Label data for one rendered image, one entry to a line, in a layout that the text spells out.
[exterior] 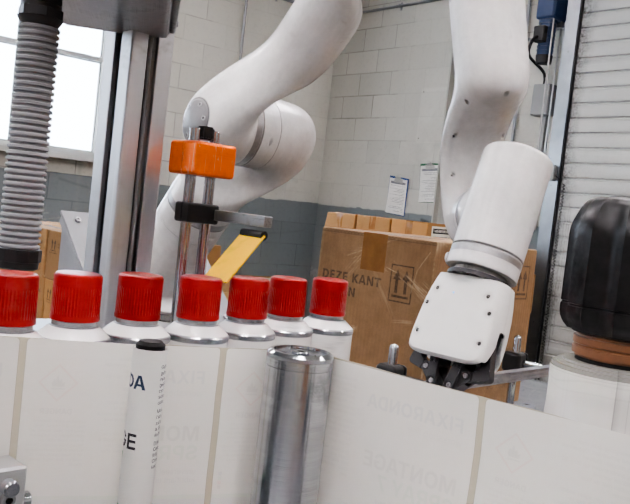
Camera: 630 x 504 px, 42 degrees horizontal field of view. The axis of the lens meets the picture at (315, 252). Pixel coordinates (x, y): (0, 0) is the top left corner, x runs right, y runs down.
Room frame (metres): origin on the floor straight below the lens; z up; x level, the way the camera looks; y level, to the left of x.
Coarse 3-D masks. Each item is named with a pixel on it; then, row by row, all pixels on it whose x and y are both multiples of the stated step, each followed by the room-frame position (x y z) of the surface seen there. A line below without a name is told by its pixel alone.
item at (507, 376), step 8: (520, 368) 1.11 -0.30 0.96; (528, 368) 1.11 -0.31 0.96; (536, 368) 1.12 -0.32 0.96; (544, 368) 1.14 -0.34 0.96; (496, 376) 1.04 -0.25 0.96; (504, 376) 1.06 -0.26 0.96; (512, 376) 1.07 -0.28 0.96; (520, 376) 1.09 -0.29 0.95; (528, 376) 1.10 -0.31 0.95; (536, 376) 1.12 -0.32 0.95; (544, 376) 1.14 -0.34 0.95; (488, 384) 1.03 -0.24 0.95
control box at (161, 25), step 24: (72, 0) 0.63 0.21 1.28; (96, 0) 0.62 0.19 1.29; (120, 0) 0.61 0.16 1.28; (144, 0) 0.60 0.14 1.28; (168, 0) 0.60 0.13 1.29; (72, 24) 0.73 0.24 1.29; (96, 24) 0.71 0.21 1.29; (120, 24) 0.70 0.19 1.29; (144, 24) 0.69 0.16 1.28; (168, 24) 0.69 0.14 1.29
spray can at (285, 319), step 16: (272, 288) 0.71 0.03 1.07; (288, 288) 0.70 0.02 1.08; (304, 288) 0.71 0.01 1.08; (272, 304) 0.70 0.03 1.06; (288, 304) 0.70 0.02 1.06; (304, 304) 0.71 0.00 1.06; (272, 320) 0.70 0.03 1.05; (288, 320) 0.70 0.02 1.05; (288, 336) 0.69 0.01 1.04; (304, 336) 0.70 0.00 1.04
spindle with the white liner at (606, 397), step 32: (576, 224) 0.56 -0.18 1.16; (608, 224) 0.52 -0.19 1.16; (576, 256) 0.54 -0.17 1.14; (608, 256) 0.52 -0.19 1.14; (576, 288) 0.53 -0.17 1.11; (608, 288) 0.52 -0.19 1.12; (576, 320) 0.53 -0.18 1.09; (608, 320) 0.52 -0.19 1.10; (576, 352) 0.54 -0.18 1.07; (608, 352) 0.52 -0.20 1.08; (576, 384) 0.52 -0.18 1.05; (608, 384) 0.51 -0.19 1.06; (576, 416) 0.52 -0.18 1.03; (608, 416) 0.51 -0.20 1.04
